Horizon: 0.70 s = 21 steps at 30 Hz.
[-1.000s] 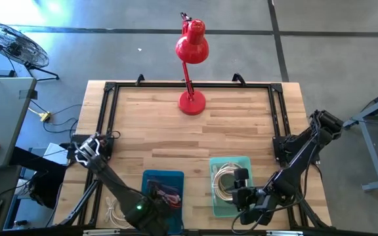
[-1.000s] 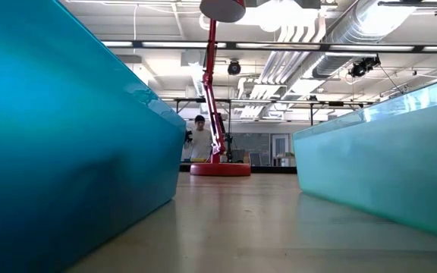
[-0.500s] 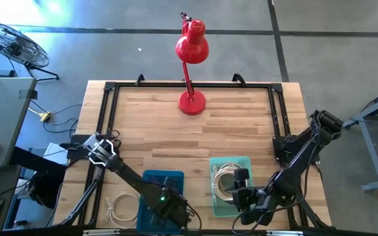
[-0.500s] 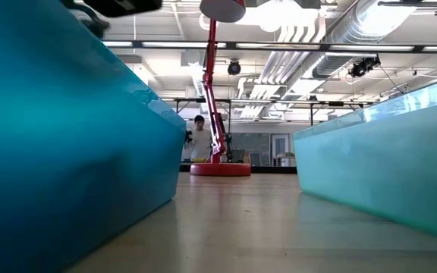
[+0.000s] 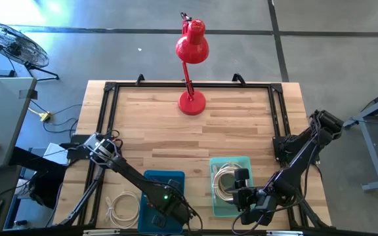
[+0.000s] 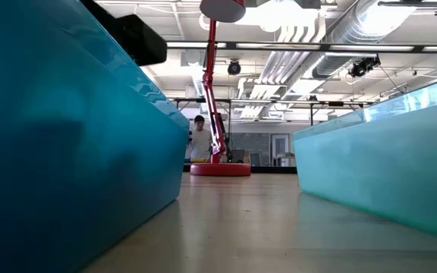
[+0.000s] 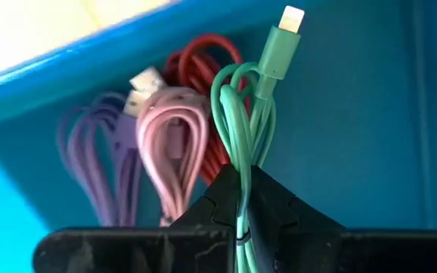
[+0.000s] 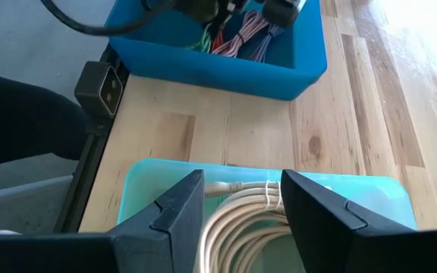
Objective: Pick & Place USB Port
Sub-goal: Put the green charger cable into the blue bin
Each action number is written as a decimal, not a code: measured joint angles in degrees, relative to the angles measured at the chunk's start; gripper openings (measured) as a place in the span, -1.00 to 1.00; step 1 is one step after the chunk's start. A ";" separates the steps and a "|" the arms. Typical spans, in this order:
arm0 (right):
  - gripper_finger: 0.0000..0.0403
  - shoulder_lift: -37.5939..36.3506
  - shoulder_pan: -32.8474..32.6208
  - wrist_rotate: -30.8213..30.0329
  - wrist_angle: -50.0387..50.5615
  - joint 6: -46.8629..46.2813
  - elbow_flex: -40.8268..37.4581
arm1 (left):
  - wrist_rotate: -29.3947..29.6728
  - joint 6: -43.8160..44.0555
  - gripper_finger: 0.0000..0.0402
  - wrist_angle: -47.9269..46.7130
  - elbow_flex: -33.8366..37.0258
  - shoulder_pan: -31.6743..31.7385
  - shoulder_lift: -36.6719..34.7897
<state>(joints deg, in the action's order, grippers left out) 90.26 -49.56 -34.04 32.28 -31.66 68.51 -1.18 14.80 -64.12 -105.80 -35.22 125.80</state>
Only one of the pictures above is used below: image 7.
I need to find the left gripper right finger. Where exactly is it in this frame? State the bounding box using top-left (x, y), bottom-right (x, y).
top-left (247, 165), bottom-right (437, 273)

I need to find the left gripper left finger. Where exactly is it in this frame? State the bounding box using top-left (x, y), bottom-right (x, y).
top-left (32, 162), bottom-right (241, 273)

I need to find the purple USB cable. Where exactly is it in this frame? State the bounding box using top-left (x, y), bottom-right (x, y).
top-left (57, 90), bottom-right (144, 228)

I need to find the pink USB cable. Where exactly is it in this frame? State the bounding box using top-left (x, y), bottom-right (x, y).
top-left (129, 66), bottom-right (211, 228)

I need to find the red USB cable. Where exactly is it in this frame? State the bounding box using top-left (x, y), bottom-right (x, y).
top-left (163, 33), bottom-right (253, 187)

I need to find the green USB cable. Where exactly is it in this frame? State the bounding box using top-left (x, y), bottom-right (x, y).
top-left (209, 5), bottom-right (306, 273)

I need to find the dark blue plastic tray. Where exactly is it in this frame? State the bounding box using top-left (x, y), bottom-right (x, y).
top-left (0, 0), bottom-right (437, 273)

